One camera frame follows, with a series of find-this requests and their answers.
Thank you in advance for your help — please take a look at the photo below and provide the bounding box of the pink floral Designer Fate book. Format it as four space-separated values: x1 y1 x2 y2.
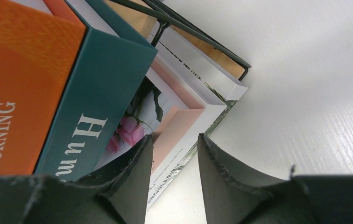
95 62 204 171

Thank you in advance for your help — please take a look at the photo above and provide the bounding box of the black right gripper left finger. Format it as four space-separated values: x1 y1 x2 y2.
0 135 153 224

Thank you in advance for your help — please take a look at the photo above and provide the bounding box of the orange Good Morning book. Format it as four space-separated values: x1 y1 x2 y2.
0 0 86 175

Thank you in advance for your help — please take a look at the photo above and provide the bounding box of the black wire wooden shelf rack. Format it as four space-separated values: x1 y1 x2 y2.
112 0 252 80

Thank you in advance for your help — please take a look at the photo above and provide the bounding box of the white Style magazine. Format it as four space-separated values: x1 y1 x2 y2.
147 44 227 164

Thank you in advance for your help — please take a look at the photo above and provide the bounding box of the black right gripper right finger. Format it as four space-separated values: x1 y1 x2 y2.
198 133 353 224

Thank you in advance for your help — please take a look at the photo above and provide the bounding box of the teal Humor book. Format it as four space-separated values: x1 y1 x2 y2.
34 0 157 182

